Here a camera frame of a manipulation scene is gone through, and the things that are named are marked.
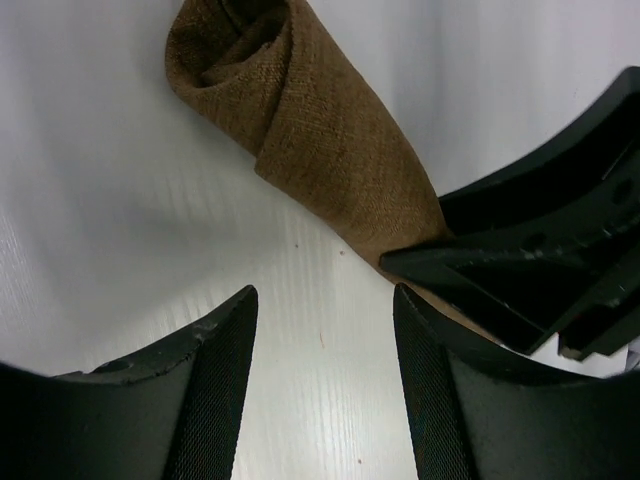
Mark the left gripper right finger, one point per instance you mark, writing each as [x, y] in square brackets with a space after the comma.
[479, 411]

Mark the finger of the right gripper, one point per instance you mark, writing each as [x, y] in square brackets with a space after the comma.
[597, 153]
[489, 278]

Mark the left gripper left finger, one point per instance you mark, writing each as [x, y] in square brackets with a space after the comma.
[171, 410]

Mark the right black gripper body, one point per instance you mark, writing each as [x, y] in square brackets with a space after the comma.
[594, 298]

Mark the brown cloth napkin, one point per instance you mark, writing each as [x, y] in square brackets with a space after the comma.
[270, 76]

